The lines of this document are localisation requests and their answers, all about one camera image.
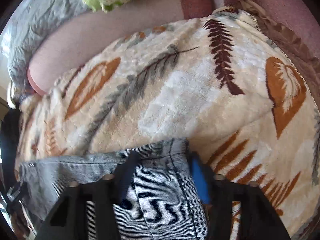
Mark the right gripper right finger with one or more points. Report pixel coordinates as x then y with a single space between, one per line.
232 206

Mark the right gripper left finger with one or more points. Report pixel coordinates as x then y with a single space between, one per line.
68 219

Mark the grey-blue denim pants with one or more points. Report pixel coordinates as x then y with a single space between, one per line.
162 200

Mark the black jacket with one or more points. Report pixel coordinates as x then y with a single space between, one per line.
10 134

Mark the cream leaf-pattern fleece blanket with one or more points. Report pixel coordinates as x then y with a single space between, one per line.
218 82

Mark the grey quilted cover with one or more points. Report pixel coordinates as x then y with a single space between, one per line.
29 25

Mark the pink sofa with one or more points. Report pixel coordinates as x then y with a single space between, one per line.
79 39

